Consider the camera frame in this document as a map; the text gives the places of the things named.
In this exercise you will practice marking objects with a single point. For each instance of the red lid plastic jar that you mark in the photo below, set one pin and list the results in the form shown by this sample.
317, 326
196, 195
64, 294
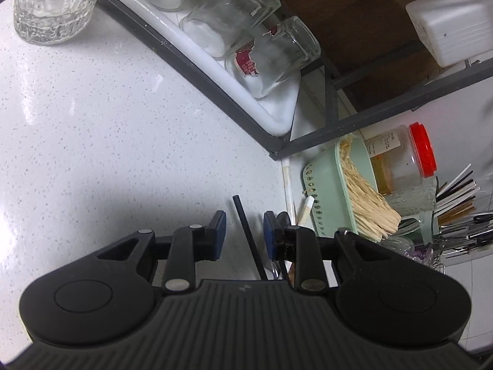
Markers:
400, 154

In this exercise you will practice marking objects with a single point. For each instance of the white plastic holder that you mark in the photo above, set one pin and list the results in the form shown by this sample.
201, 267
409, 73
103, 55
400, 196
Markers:
450, 23

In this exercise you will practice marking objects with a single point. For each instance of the bundle of wooden toothpicks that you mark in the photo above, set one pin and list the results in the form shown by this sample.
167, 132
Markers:
366, 200

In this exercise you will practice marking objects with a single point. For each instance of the dark metal rack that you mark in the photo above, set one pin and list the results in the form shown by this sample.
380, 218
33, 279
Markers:
231, 100

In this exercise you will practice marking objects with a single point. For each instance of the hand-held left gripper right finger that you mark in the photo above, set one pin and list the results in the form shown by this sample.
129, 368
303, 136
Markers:
269, 235

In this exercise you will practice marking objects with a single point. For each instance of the bundle of chopsticks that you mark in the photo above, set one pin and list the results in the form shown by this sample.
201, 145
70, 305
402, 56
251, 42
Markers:
454, 196

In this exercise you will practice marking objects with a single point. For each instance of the large steel spoon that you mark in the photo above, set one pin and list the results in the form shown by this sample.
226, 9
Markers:
285, 219

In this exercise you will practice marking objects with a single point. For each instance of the white plastic tray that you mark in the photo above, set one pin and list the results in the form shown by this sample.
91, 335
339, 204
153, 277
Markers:
269, 117

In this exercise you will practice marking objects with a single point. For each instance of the green plastic basket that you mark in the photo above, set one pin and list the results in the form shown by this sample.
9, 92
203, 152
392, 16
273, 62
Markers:
327, 185

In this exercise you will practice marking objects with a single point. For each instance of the green cutlery holder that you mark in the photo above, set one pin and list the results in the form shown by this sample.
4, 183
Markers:
429, 223

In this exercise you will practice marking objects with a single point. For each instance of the white chopstick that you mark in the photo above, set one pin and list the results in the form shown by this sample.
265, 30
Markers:
306, 210

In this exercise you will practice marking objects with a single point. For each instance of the purple cup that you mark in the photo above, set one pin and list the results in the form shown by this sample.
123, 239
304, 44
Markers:
420, 255

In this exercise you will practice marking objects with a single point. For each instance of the row of hanging steel utensils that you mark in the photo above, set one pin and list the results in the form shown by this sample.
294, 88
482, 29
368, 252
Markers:
470, 235

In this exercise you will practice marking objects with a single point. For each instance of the textured glass tumbler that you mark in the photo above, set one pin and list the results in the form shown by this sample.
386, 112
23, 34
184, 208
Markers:
412, 200

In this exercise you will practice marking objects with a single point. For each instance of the black chopstick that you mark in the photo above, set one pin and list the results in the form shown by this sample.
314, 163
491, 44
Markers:
246, 231

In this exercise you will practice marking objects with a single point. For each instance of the small glass with red label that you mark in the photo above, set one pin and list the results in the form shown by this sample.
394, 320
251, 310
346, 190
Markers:
269, 57

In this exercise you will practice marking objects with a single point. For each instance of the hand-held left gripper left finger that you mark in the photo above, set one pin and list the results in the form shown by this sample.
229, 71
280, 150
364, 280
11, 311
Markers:
219, 235

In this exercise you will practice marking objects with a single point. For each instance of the tall textured glass mug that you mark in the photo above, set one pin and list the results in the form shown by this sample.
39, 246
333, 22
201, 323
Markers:
50, 7

